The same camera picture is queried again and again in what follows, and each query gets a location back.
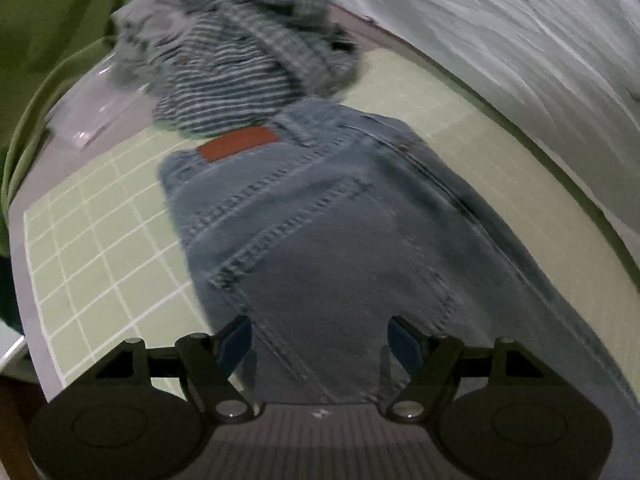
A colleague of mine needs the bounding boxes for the blue denim jeans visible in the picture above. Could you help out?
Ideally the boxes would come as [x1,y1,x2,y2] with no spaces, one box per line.
[158,99,639,479]

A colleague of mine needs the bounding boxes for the green grid cutting mat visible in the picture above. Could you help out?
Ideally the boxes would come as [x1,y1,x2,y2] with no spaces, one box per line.
[12,49,639,392]

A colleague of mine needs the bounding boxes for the clear plastic bag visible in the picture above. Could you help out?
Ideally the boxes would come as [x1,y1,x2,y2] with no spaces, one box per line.
[44,54,149,150]

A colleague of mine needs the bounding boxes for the plaid checked shirt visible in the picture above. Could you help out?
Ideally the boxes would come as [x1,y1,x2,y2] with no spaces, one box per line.
[112,0,360,138]

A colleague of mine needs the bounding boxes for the white carrot-print bed sheet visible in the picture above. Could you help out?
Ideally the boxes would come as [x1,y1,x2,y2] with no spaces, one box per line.
[357,0,639,229]

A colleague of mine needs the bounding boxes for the green fabric chair cover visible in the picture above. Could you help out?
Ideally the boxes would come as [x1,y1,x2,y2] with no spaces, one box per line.
[1,0,129,330]

